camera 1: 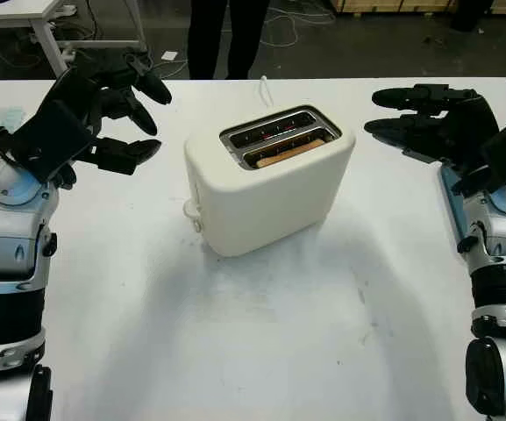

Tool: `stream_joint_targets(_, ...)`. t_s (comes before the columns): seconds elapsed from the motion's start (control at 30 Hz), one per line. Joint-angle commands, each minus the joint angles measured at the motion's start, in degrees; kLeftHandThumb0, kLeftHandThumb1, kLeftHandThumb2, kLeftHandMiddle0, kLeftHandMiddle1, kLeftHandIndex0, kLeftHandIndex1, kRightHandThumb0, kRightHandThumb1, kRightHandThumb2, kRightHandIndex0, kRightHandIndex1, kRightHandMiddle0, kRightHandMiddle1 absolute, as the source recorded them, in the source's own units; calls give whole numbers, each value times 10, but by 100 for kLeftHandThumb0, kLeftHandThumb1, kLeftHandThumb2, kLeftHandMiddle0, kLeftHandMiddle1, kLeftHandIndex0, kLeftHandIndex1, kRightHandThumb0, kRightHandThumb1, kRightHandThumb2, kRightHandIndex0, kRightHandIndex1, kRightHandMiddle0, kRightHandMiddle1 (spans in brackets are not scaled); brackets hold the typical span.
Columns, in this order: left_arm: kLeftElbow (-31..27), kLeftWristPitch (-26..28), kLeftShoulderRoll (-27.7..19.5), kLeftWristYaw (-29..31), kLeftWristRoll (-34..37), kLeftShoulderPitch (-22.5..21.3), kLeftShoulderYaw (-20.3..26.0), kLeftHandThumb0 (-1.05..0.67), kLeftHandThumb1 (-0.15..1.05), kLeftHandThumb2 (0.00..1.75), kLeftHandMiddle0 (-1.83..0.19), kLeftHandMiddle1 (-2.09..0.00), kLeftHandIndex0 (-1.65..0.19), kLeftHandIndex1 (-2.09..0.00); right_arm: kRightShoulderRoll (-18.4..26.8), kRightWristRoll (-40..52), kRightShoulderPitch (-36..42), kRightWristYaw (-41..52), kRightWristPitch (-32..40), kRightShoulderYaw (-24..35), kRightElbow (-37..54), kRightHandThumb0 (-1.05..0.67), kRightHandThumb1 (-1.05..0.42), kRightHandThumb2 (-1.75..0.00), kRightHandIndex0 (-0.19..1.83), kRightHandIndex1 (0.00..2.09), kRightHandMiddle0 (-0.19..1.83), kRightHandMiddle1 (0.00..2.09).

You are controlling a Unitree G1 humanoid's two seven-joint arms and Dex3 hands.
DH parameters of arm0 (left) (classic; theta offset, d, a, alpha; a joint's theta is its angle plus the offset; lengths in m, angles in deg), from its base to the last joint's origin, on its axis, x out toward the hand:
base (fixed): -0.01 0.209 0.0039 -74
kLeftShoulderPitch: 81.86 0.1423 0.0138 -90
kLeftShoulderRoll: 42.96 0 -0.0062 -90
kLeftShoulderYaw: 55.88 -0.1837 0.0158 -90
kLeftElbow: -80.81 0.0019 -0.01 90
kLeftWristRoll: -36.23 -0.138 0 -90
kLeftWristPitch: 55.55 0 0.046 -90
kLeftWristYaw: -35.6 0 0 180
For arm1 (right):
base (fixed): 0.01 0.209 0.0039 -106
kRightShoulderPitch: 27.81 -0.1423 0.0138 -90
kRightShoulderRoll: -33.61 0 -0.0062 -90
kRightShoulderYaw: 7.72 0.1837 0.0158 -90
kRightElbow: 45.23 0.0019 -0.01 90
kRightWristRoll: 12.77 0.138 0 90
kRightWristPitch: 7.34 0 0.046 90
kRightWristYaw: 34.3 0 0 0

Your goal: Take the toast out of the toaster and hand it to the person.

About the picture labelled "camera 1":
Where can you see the blue plastic tray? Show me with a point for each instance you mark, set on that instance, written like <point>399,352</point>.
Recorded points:
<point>452,188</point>

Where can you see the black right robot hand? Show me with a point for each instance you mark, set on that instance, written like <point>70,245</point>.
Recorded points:
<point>463,127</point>

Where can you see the slice of toast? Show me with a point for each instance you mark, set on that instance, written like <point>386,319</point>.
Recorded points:
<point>290,153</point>

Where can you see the white paper sheet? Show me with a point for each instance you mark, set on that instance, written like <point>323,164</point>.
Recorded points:
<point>169,55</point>

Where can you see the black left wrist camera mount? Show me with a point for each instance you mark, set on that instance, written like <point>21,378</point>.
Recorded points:
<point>51,136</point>

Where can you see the white sneakers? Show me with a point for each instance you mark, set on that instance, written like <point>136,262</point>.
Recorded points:
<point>66,9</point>

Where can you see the person's dark legs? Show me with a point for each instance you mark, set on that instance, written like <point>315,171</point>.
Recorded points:
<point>228,39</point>

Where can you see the light blue ice tray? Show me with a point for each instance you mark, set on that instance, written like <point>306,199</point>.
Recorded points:
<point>7,116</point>

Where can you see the cream white toaster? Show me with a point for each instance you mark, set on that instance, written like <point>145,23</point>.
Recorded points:
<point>274,206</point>

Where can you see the white power strip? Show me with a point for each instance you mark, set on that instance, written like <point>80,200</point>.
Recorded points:
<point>69,53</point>

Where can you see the white desk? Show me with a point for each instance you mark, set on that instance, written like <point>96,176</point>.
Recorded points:
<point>11,11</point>

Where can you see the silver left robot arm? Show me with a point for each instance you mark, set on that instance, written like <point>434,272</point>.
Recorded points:
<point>7,228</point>

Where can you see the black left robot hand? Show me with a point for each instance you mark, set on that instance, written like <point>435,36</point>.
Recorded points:
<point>77,92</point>

